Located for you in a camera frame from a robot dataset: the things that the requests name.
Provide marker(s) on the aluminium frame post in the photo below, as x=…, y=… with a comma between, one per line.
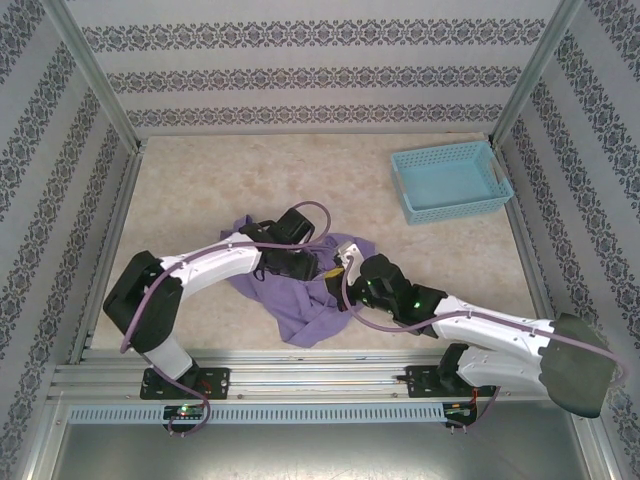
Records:
x=540, y=65
x=90, y=70

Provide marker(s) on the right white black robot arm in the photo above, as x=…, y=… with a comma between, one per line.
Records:
x=490, y=325

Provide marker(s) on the aluminium mounting rail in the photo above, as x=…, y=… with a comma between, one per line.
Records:
x=320, y=375

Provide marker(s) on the light blue plastic basket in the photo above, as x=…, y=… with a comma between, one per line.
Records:
x=450, y=180

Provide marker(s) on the metal base panel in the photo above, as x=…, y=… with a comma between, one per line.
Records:
x=320, y=455

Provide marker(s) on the aluminium frame beam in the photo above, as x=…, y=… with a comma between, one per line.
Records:
x=600, y=450
x=35, y=445

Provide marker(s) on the aluminium side rail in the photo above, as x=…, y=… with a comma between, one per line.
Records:
x=130, y=180
x=523, y=240

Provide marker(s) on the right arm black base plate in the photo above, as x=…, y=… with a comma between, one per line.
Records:
x=422, y=380

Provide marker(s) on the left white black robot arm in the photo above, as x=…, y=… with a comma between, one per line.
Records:
x=210, y=265

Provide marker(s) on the small circuit board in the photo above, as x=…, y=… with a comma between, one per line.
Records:
x=460, y=410

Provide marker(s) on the circuit board with green light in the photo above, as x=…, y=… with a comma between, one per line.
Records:
x=185, y=412

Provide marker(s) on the purple t-shirt with white print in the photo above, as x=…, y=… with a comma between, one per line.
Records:
x=300, y=320

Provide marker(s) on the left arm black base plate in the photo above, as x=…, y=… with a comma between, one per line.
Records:
x=210, y=382

